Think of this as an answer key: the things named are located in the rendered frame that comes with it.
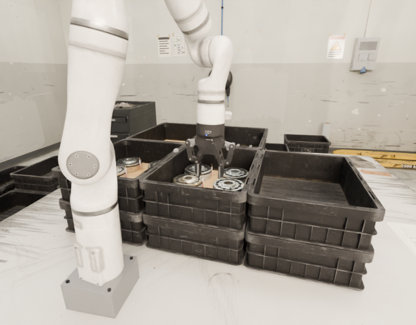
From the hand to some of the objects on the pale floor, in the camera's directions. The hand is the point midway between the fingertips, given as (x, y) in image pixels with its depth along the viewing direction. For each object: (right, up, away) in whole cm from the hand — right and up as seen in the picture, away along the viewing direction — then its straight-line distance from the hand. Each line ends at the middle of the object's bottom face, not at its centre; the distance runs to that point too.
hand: (209, 171), depth 73 cm
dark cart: (-85, -24, +213) cm, 231 cm away
